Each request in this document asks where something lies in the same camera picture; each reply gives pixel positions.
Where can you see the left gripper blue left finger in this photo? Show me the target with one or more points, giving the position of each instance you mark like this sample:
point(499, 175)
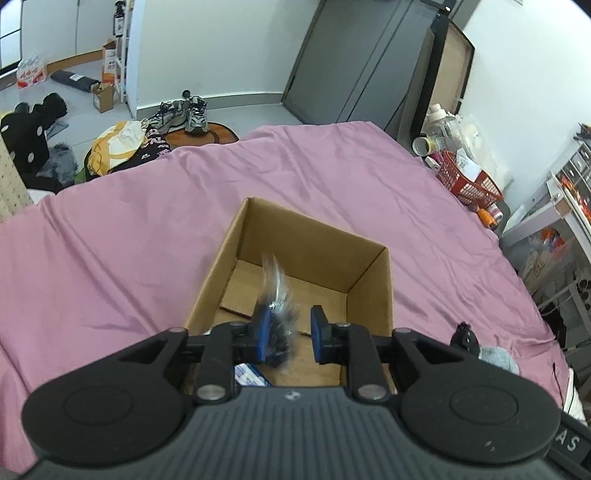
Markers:
point(226, 345)

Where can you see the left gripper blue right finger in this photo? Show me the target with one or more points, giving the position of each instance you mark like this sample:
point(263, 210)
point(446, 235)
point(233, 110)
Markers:
point(358, 352)

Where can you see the blue plush paw slipper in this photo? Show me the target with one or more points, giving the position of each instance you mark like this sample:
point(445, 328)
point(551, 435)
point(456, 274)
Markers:
point(499, 357)

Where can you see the black knitted patch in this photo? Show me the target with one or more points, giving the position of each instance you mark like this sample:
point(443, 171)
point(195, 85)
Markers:
point(275, 316)

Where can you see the small blue white box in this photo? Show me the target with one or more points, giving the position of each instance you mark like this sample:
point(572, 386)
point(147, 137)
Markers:
point(249, 375)

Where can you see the plastic shopping bag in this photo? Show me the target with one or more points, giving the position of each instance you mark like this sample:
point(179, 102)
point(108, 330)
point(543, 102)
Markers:
point(551, 256)

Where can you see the orange bottle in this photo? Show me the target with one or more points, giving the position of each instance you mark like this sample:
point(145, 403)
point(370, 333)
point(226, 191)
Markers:
point(487, 219)

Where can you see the red plastic basket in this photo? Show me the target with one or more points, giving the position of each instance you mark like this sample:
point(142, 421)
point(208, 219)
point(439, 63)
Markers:
point(482, 191)

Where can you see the pink bed sheet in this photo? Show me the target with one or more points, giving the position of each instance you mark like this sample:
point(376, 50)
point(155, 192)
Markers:
point(105, 264)

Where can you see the white desk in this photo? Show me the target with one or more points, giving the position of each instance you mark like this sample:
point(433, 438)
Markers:
point(562, 201)

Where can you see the clear plastic bottle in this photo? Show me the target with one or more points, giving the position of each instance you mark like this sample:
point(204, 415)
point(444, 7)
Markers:
point(444, 129)

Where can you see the yellow white bag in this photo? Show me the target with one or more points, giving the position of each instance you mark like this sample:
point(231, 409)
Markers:
point(114, 146)

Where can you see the pair of grey sneakers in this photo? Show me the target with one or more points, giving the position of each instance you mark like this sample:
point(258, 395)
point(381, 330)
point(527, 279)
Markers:
point(189, 113)

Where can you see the framed cork board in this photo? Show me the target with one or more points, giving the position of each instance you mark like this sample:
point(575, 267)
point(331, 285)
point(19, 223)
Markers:
point(448, 70)

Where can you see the small open cardboard box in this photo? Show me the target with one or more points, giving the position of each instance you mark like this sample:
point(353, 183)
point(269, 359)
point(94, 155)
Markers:
point(103, 97)

